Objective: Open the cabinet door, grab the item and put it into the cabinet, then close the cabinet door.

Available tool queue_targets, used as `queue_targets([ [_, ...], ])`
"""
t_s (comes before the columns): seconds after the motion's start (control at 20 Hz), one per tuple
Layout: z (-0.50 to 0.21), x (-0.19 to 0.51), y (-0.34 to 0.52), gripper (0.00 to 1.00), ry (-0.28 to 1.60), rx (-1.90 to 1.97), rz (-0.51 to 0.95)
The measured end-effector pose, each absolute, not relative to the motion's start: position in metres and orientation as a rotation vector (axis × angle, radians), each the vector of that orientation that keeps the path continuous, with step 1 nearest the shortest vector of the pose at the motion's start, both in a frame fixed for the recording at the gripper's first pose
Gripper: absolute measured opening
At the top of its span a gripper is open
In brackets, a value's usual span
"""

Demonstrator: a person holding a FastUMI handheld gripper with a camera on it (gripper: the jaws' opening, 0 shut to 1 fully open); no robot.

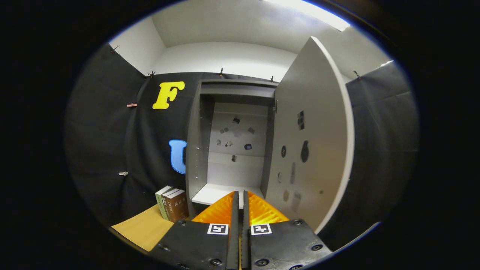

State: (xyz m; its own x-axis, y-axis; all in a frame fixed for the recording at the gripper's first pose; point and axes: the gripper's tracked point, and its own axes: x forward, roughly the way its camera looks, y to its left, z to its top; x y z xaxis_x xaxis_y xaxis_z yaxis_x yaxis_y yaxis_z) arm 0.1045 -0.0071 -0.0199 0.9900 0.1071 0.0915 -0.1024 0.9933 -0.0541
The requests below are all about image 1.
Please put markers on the black backdrop cloth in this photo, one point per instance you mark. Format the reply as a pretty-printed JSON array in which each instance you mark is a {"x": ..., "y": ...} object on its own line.
[{"x": 105, "y": 150}]

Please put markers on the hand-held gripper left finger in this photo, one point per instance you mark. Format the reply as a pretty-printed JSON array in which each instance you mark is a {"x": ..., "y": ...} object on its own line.
[{"x": 233, "y": 243}]

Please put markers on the black clip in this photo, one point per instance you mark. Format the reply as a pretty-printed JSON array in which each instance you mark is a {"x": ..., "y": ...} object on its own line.
[{"x": 151, "y": 74}]

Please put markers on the brown book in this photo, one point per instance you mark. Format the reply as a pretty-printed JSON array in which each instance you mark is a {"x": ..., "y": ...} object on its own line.
[{"x": 179, "y": 206}]

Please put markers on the white cabinet shelf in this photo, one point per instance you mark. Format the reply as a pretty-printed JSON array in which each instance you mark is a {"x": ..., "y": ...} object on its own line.
[{"x": 213, "y": 193}]

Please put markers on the white clip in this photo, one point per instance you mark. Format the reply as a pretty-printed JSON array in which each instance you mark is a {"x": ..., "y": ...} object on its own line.
[{"x": 123, "y": 173}]

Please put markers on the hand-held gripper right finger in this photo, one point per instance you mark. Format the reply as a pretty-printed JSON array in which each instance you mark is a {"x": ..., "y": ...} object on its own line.
[{"x": 245, "y": 243}]

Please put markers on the beige cabinet door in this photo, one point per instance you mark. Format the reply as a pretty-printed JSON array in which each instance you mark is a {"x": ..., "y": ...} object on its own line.
[{"x": 318, "y": 131}]

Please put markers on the grey cabinet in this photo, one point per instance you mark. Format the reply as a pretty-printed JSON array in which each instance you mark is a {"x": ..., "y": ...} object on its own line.
[{"x": 197, "y": 150}]

